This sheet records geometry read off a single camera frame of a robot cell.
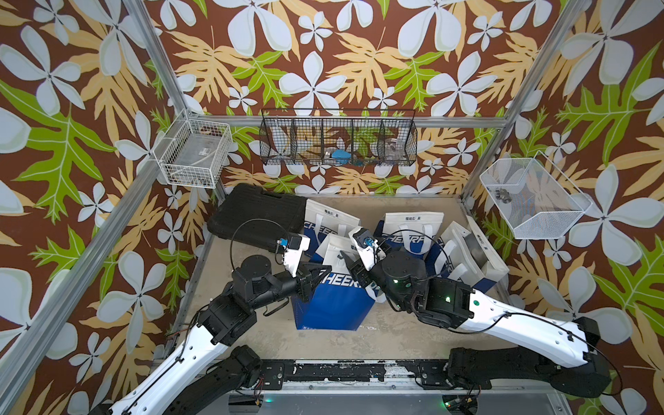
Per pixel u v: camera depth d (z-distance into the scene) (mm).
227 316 472
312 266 585
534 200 817
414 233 514
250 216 1081
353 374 750
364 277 549
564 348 390
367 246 493
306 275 539
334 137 978
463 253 728
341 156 945
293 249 541
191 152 869
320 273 606
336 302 642
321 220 836
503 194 845
